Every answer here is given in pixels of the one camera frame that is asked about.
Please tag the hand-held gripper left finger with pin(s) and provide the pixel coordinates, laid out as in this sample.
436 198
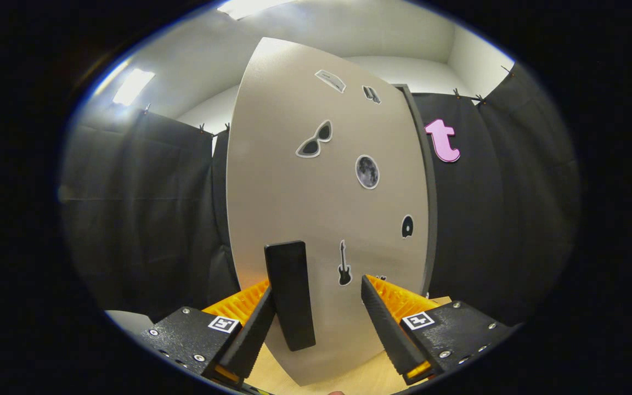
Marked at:
250 334

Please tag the black backdrop cloth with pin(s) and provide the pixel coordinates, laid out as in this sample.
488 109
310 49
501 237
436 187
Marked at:
486 219

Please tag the light grey flat panel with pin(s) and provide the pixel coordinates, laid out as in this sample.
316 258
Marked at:
127 321

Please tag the dark grey shoe cabinet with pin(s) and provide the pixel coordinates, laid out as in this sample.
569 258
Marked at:
433 219

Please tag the small ceiling light panel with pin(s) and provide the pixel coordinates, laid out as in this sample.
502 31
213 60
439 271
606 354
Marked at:
133 86

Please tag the long ceiling light panel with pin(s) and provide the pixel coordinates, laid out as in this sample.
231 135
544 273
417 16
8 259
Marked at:
250 6

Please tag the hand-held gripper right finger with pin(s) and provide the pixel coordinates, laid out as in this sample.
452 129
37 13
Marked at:
387 329

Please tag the beige shoe cabinet door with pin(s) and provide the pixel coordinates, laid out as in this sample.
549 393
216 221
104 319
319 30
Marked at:
294 192

